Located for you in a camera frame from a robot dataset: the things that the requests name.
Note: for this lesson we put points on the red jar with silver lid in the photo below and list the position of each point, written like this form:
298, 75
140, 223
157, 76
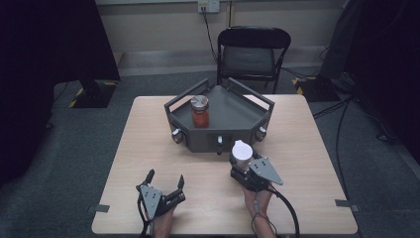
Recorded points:
200, 119

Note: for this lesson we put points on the dark grey corner rack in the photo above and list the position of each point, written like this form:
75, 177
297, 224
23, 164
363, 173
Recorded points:
228, 112

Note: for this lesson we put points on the person's left hand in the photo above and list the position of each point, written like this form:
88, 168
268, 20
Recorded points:
163, 219

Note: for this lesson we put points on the black folding chair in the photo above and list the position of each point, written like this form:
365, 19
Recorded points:
247, 59

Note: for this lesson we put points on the grey tape strip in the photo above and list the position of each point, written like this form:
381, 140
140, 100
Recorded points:
99, 208
346, 204

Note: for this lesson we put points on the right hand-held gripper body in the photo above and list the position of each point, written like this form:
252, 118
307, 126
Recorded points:
262, 173

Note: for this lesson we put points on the white wall outlet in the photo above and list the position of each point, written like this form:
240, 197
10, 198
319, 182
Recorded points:
208, 5

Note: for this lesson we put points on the person's right hand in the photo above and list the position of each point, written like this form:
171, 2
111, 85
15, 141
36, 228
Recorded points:
259, 201

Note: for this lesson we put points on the white-capped clear jar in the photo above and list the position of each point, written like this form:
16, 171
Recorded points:
242, 152

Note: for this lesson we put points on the black stand base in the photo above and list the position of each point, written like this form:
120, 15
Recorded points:
317, 89
94, 95

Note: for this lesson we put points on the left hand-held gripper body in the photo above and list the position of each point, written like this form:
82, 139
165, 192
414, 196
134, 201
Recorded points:
152, 200

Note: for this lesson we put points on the dark curtain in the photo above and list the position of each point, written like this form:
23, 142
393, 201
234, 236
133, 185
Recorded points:
383, 66
39, 66

